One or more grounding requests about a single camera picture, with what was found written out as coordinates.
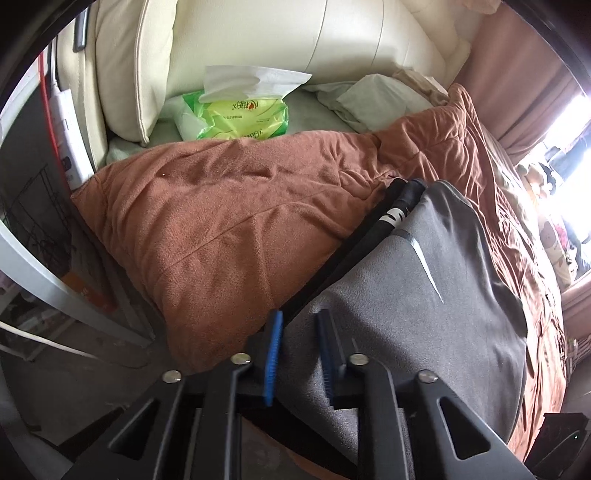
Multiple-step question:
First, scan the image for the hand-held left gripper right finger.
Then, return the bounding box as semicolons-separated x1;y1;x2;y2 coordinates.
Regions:
315;308;536;480

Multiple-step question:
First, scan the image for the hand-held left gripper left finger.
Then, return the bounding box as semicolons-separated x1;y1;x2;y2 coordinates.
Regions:
60;309;284;480

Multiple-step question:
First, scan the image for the grey t-shirt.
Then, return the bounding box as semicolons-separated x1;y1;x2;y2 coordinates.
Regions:
276;179;529;480

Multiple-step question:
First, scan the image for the black printed t-shirt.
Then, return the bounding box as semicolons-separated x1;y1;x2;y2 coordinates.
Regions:
281;178;428;319

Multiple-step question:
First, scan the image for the brown blanket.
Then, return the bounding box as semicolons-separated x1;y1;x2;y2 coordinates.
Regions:
71;83;568;462

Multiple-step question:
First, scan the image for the printed window seat cushion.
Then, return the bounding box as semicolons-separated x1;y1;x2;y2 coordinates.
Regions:
538;217;578;291

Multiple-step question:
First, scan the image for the green tissue pack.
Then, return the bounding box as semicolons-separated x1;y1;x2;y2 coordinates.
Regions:
174;65;314;141

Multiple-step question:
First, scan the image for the cream plush toy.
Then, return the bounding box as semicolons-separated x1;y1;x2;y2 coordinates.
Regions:
517;161;548;195

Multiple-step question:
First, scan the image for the pale green pillow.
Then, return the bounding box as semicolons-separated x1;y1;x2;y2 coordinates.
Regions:
106;69;453;162

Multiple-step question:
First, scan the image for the white power strip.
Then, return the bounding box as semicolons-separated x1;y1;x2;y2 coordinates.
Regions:
48;90;95;191

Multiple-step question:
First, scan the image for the cream padded headboard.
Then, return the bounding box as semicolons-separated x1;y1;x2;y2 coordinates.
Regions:
166;0;472;93

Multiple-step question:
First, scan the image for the pink curtain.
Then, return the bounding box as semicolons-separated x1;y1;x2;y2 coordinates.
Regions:
457;0;583;153

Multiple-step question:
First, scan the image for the white cable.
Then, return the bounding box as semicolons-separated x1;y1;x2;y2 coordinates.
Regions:
0;323;105;361

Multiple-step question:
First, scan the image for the white furniture frame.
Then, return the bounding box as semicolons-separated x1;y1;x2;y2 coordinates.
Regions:
0;217;155;349

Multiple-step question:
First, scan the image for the red cable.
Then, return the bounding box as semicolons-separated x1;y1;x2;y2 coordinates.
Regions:
39;48;65;160

